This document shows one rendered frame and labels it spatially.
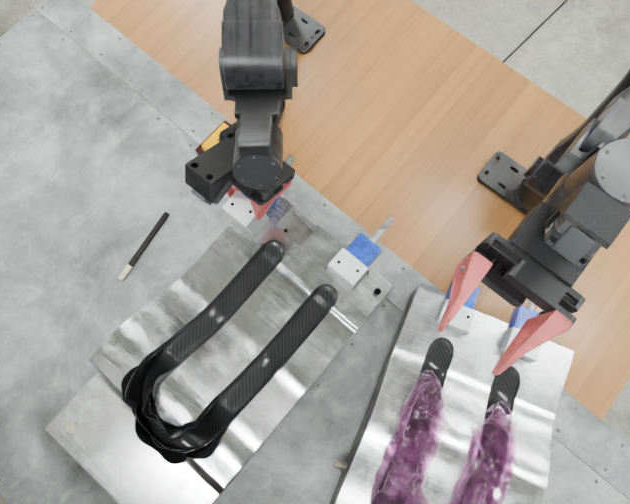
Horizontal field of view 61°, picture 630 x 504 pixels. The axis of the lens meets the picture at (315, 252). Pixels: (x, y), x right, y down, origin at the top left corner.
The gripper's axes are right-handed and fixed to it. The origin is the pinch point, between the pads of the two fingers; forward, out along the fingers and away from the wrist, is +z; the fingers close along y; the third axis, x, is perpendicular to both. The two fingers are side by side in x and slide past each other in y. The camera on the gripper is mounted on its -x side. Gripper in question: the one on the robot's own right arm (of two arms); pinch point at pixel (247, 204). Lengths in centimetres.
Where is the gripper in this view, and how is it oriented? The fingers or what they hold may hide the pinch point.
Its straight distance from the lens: 81.9
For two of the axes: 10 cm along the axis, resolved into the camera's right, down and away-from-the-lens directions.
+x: 6.1, -5.7, 5.5
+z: -1.9, 5.7, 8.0
